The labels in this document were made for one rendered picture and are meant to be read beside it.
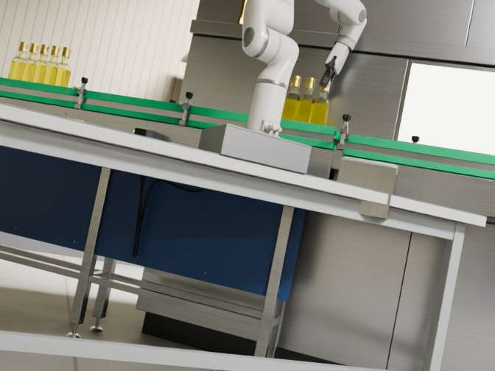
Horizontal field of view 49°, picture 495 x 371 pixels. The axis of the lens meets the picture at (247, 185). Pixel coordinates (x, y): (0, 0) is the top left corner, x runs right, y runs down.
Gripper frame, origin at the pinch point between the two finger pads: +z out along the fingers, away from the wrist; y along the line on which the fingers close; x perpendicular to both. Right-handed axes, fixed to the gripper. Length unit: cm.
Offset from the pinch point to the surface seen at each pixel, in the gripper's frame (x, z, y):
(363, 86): 11.7, -7.0, -11.7
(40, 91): -104, 52, 14
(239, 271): 6, 77, 14
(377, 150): 29.5, 15.9, 4.1
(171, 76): -165, 4, -194
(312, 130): 6.9, 20.2, 14.0
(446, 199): 58, 22, 6
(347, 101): 8.5, 0.9, -11.7
